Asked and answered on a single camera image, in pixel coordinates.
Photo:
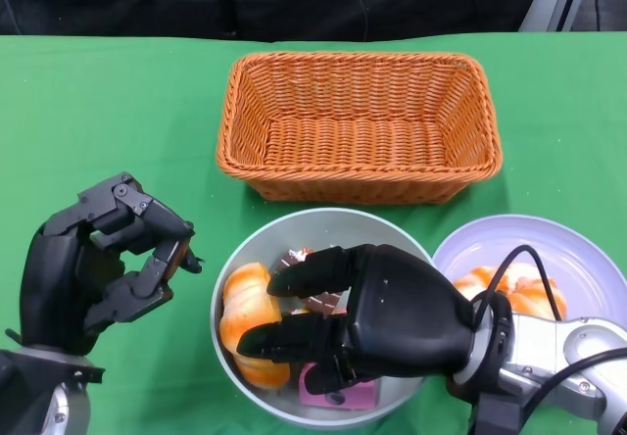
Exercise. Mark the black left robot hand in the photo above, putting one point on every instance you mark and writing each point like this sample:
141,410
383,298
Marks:
49,288

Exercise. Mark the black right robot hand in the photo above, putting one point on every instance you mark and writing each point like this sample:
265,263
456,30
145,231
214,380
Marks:
401,317

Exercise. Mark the orange striped bread roll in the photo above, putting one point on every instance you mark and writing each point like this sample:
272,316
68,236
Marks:
245,303
519,283

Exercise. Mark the brown chocolate cake bar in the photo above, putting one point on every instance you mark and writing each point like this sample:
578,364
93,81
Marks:
289,261

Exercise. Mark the grey-green bowl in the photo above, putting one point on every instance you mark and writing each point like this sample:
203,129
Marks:
294,229

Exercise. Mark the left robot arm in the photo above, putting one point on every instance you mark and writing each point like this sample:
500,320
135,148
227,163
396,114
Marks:
34,391

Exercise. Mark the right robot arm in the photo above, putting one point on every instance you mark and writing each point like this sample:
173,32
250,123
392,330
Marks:
539,347

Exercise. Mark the pink rectangular cake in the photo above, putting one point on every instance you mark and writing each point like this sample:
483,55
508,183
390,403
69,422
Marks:
362,396

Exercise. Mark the lavender plate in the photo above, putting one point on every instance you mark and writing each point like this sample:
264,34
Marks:
490,239

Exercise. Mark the orange wicker basket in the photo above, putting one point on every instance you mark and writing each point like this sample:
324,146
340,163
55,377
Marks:
352,146

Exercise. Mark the green tablecloth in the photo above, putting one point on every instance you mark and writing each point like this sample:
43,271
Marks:
98,111

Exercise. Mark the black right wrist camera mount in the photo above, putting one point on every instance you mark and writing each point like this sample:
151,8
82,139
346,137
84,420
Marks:
497,413

